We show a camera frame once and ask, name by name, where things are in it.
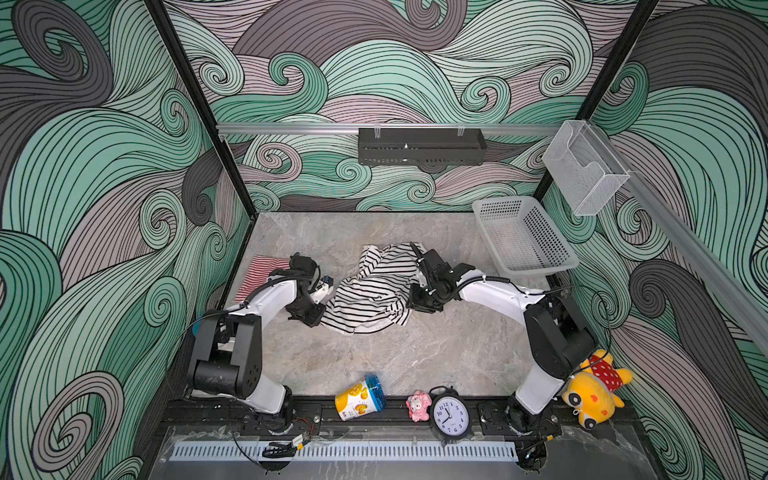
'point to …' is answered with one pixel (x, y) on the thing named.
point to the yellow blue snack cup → (363, 398)
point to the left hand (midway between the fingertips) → (312, 315)
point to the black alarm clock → (449, 415)
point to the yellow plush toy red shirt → (591, 394)
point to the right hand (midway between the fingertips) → (408, 306)
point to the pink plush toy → (418, 405)
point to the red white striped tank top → (260, 269)
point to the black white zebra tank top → (378, 293)
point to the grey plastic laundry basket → (520, 236)
